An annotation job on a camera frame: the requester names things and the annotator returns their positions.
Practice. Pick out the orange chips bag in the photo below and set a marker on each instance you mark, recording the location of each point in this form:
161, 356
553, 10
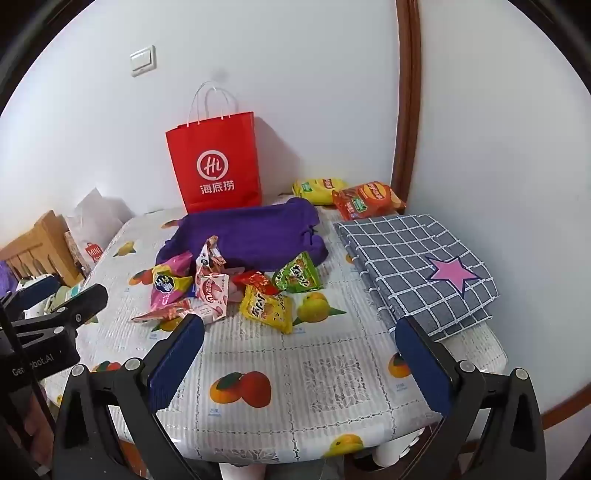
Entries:
369, 201

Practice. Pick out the grey checked cloth pink star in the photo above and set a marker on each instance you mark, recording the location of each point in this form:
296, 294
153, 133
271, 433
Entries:
415, 272

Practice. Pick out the purple cloth tray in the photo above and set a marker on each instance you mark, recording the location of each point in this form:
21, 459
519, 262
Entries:
258, 230

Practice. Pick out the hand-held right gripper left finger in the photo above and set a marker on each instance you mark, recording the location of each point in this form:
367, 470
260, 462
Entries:
178, 364

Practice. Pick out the long pink stick packet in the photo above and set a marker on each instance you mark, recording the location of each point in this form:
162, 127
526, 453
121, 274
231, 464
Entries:
159, 314

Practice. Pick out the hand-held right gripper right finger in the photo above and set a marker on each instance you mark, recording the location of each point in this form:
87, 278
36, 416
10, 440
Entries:
422, 364

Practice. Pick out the brown wooden door frame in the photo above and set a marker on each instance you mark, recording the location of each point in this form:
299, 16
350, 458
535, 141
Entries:
408, 92

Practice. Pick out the pink white snack packet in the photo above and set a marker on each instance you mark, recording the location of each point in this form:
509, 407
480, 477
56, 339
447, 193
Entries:
212, 293

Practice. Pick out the white wall switch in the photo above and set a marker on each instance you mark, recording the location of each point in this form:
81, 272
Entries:
143, 60

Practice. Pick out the fruit print tablecloth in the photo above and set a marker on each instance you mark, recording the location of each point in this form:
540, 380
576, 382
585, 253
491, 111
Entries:
295, 369

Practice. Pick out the green triangular snack packet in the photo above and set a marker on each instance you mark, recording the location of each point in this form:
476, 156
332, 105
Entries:
298, 274

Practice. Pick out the white red snack packet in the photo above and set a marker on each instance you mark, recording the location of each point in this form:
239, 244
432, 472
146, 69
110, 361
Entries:
210, 256

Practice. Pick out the person's left hand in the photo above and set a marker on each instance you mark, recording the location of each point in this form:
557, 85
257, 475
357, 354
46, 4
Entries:
34, 429

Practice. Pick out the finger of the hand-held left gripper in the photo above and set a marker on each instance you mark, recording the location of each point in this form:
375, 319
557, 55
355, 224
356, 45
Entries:
83, 304
39, 288

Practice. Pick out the white plastic bag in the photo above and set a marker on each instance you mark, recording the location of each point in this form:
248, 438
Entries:
99, 217

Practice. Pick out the pink yellow snack packet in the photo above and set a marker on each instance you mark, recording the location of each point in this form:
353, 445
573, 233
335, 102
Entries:
168, 281

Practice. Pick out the red paper bag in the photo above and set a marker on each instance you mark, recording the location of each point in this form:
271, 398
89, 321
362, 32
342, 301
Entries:
214, 161

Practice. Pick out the yellow chips bag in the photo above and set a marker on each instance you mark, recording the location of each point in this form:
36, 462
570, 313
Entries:
316, 189

